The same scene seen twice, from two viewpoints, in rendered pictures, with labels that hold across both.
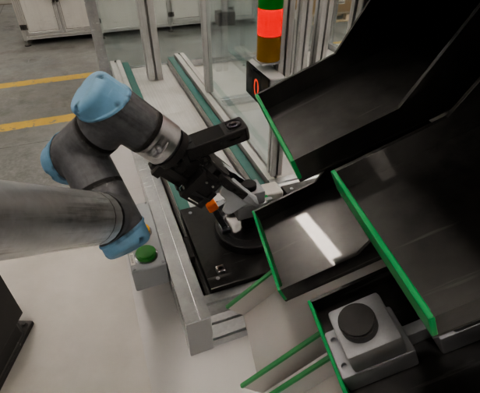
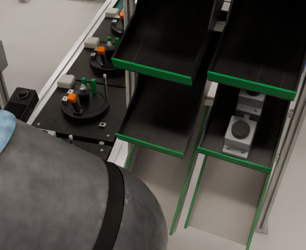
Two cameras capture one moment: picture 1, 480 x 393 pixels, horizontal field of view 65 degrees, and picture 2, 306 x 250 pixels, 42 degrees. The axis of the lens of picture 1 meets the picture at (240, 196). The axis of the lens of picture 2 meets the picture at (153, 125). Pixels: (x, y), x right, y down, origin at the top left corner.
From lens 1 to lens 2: 0.43 m
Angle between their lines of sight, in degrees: 44
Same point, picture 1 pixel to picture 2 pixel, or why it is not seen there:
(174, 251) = not seen: hidden behind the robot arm
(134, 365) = not seen: outside the picture
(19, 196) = not seen: hidden behind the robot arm
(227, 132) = (26, 102)
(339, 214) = (161, 101)
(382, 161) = (217, 56)
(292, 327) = (161, 186)
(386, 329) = (250, 123)
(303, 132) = (161, 64)
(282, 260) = (159, 144)
